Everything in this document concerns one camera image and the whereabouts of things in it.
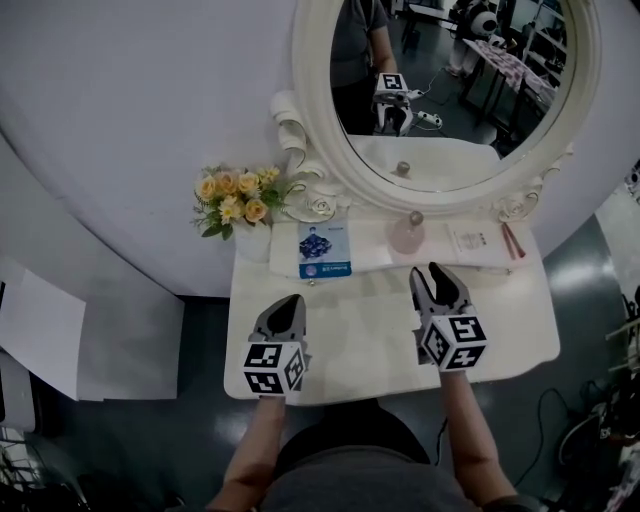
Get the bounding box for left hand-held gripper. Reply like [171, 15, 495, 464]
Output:
[242, 294, 312, 402]

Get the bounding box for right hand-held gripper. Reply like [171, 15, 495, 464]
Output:
[409, 263, 489, 375]

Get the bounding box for person's left forearm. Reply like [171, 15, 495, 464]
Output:
[207, 394, 287, 512]

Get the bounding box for person's right forearm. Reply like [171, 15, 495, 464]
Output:
[438, 369, 521, 512]

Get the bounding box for white dressing table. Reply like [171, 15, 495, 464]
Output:
[223, 219, 561, 406]

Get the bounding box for white printed booklet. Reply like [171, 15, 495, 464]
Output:
[444, 223, 489, 264]

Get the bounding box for blue and white packet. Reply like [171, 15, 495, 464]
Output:
[298, 222, 353, 280]

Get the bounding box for white flower vase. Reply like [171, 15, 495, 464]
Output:
[233, 222, 274, 264]

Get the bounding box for person's black trousers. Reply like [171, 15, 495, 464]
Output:
[274, 399, 431, 466]

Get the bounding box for yellow artificial flower bouquet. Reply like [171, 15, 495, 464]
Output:
[189, 164, 294, 241]

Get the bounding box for person's grey shirt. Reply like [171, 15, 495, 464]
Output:
[259, 447, 481, 512]

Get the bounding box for white oval carved mirror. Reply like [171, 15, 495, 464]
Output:
[271, 0, 604, 224]

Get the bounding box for white board stack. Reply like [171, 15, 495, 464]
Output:
[0, 254, 87, 401]

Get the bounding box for black floor cable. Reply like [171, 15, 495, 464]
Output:
[514, 387, 591, 496]

